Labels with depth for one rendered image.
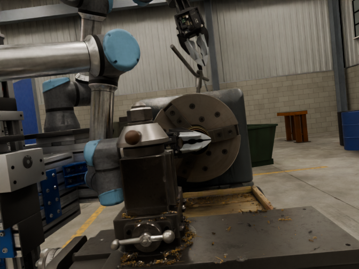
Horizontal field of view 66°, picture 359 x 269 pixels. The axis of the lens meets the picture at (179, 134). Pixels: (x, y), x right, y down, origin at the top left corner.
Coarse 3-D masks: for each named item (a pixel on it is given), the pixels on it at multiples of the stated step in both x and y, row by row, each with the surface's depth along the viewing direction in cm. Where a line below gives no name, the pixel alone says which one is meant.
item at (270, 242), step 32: (192, 224) 47; (224, 224) 45; (256, 224) 44; (288, 224) 42; (320, 224) 41; (64, 256) 41; (96, 256) 40; (128, 256) 38; (160, 256) 37; (192, 256) 36; (256, 256) 34; (288, 256) 34; (320, 256) 33; (352, 256) 33
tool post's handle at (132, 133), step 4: (128, 132) 35; (132, 132) 35; (136, 132) 35; (140, 132) 38; (124, 136) 35; (128, 136) 34; (132, 136) 34; (136, 136) 35; (140, 136) 38; (128, 140) 35; (132, 140) 34; (136, 140) 35; (132, 144) 35
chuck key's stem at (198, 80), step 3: (198, 72) 98; (201, 72) 98; (201, 75) 98; (198, 78) 98; (201, 78) 98; (198, 81) 98; (201, 81) 98; (198, 84) 98; (201, 84) 99; (198, 87) 98; (198, 90) 99
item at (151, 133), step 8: (128, 128) 40; (136, 128) 39; (144, 128) 39; (152, 128) 39; (160, 128) 41; (120, 136) 40; (144, 136) 38; (152, 136) 39; (160, 136) 40; (120, 144) 39; (128, 144) 38; (136, 144) 38; (144, 144) 38; (152, 144) 38
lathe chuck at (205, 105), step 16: (192, 96) 95; (208, 96) 95; (160, 112) 96; (192, 112) 95; (208, 112) 95; (224, 112) 95; (208, 128) 95; (224, 144) 95; (176, 160) 97; (208, 160) 96; (224, 160) 96; (176, 176) 97; (192, 176) 97; (208, 176) 96
